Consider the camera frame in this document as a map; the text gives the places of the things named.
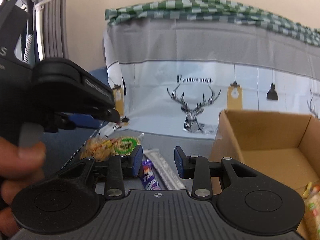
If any green label noodle snack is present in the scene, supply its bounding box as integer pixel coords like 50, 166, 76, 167
114, 137, 140, 155

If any long silver snack packet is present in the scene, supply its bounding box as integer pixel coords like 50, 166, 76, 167
143, 149, 187, 190

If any purple snack wrapper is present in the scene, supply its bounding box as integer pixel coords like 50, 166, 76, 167
139, 159, 161, 191

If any clear bag of round cookies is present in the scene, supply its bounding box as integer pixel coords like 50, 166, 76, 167
80, 137, 119, 162

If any person's left hand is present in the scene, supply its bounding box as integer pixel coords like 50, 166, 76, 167
1, 138, 46, 237

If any grey curtain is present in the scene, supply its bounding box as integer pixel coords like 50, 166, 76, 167
27, 0, 68, 61

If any deer print sofa cover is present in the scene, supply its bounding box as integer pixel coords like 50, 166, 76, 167
101, 18, 319, 143

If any brown cardboard box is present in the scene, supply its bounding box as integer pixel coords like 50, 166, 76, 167
209, 109, 320, 240

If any green checkered cloth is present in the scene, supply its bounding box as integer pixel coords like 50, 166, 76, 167
105, 0, 319, 47

